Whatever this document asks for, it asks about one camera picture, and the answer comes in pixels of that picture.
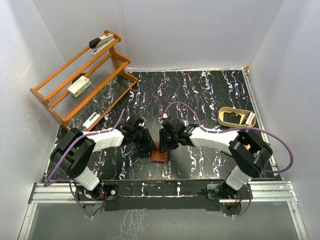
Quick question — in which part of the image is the brown leather card holder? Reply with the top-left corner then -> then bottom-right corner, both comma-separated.
150,150 -> 168,163

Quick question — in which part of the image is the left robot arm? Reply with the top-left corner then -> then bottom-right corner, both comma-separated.
50,115 -> 158,200

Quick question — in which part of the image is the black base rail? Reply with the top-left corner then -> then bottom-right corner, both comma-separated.
74,178 -> 253,212

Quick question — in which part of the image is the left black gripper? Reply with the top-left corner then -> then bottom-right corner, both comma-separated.
132,127 -> 158,151

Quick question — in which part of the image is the black and beige stapler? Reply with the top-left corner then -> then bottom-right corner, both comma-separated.
89,33 -> 115,55

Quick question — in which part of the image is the beige oval tray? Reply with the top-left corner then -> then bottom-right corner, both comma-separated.
218,106 -> 256,128

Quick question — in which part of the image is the silver card in tray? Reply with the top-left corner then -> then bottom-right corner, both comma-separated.
242,112 -> 256,126

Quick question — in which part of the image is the white staples box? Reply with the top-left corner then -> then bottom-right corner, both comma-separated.
67,76 -> 91,98

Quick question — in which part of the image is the small white box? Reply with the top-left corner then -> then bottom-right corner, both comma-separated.
82,112 -> 101,130

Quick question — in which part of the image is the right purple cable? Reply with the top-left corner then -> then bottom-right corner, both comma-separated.
162,101 -> 295,218

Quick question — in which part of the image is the orange wooden shelf rack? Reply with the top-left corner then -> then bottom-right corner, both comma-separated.
30,30 -> 138,131

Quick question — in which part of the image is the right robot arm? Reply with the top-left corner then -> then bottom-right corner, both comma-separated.
159,115 -> 273,199

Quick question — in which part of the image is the black card in tray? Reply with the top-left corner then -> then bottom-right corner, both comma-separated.
223,112 -> 242,125

